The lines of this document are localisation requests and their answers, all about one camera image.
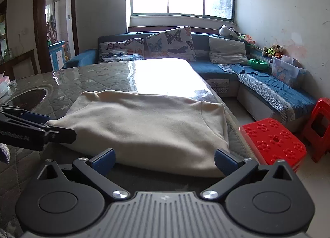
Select tall red plastic stool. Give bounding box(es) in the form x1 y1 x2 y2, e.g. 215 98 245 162
301 97 330 163

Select panda plush toy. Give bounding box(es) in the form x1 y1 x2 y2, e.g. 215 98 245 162
219 25 239 38

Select clear plastic storage box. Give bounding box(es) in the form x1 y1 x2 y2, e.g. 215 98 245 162
271 55 307 88

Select brown teddy bear plush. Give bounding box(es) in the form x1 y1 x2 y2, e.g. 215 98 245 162
262 45 284 59

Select blue sofa cover sheet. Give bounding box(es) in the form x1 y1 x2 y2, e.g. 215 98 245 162
218 63 317 122

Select grey pillow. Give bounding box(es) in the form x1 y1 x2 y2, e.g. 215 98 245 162
208 36 249 65

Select colourful plush toy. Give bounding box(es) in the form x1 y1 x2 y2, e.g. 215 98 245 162
238 34 254 45

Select dark wooden door frame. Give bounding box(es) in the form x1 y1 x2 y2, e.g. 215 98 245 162
33 0 79 74

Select wooden display cabinet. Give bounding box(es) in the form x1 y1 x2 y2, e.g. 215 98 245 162
0 0 9 61

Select butterfly print pillow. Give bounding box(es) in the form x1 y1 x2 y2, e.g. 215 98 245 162
99 38 145 62
146 26 197 62

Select low red patterned stool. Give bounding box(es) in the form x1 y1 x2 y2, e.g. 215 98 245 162
239 118 308 173

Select green bowl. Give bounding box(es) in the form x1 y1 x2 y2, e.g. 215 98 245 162
249 59 269 70

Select round black induction cooktop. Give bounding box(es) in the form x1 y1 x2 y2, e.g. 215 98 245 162
10 86 49 112

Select blue corner sofa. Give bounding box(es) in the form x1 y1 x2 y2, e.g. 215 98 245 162
62 27 319 133

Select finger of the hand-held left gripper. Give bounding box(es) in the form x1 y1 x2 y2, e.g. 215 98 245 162
18 111 51 125
44 125 77 146

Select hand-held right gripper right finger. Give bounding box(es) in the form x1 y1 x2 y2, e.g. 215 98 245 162
201 148 295 200

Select hanging clothes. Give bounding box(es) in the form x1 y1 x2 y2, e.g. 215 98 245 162
46 14 57 43

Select person's left hand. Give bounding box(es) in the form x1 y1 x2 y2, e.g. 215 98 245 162
0 143 11 164

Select pink and white tissue pack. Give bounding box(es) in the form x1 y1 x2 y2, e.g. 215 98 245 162
0 72 12 98

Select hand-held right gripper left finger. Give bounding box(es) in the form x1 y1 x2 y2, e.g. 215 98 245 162
37 148 131 200

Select cream sweatshirt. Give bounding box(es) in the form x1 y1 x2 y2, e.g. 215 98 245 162
45 90 230 178

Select blue cabinet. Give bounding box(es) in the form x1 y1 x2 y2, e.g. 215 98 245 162
48 41 65 71

